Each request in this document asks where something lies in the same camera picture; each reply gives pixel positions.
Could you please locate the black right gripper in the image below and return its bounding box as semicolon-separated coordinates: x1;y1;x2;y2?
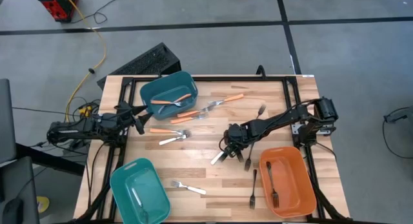
220;122;251;160

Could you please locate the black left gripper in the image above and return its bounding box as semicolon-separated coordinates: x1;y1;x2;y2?
112;101;154;137

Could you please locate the metal fork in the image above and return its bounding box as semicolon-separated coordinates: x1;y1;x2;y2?
243;142;256;172

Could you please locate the dark teal plastic bin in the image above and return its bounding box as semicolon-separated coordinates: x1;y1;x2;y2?
139;70;199;121

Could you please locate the yellow plug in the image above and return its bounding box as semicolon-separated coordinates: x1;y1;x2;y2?
78;104;93;117

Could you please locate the turquoise plastic bin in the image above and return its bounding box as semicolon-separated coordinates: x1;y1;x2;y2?
110;158;172;224

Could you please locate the orange plastic bin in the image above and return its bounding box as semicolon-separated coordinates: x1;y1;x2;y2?
259;145;317;218

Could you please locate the black floor bar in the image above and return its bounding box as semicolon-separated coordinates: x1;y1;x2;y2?
14;142;86;177

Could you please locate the yellow round sticker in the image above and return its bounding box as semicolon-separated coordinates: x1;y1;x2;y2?
35;195;51;214

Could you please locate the grey monitor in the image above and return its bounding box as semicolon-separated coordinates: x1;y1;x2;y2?
0;77;17;165

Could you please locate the red and black equipment case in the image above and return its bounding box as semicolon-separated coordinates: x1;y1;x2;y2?
35;0;79;23

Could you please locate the black computer mouse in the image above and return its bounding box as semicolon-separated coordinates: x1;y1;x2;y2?
1;197;25;224

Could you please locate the black floor device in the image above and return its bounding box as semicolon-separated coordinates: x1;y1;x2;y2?
383;107;413;124

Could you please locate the black metal table frame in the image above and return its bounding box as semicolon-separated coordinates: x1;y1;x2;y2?
77;74;351;224

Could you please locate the yellow cable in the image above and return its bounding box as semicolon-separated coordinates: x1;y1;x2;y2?
61;0;108;123

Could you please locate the black floor cable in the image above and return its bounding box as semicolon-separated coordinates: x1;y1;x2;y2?
69;0;154;25

